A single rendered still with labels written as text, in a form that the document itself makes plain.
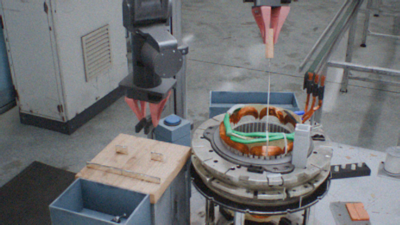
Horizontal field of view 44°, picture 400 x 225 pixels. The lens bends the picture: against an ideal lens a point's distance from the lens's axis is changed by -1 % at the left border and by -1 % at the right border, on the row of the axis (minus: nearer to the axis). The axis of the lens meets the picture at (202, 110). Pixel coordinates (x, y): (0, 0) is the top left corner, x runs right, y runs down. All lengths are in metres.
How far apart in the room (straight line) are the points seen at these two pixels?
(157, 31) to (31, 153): 2.53
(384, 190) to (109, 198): 0.87
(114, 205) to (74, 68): 2.36
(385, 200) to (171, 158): 0.71
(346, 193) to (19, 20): 2.41
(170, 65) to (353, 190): 0.87
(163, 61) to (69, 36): 2.46
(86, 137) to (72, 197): 2.36
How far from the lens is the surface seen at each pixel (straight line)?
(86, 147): 3.31
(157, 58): 0.85
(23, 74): 3.50
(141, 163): 1.11
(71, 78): 3.36
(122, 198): 1.06
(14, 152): 3.39
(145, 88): 0.96
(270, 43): 1.03
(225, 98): 1.46
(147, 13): 0.90
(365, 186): 1.60
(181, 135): 1.34
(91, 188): 1.09
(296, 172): 1.04
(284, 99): 1.47
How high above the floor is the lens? 1.67
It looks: 27 degrees down
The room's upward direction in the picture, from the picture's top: straight up
